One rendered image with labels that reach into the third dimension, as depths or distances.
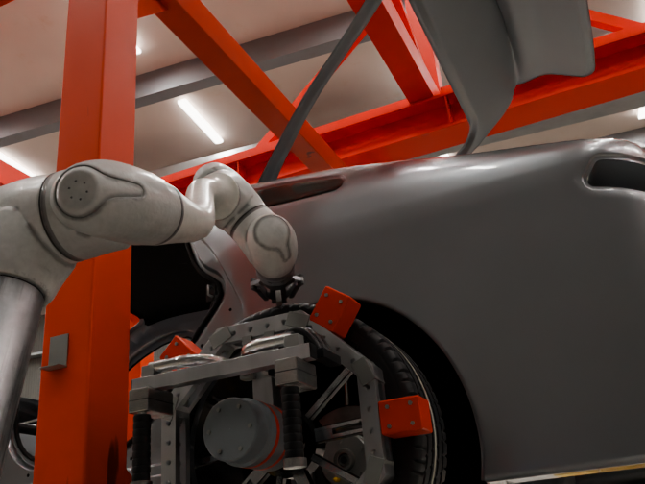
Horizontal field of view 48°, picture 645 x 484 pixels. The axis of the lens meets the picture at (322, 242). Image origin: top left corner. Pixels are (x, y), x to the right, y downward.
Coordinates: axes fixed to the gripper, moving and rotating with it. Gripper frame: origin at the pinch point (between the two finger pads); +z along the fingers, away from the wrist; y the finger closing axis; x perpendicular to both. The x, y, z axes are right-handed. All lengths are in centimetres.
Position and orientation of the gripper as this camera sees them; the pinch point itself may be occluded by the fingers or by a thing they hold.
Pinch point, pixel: (278, 300)
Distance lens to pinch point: 183.9
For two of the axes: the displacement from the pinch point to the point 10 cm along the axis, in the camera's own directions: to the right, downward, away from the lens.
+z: -0.1, 4.2, 9.1
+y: 9.9, -0.9, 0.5
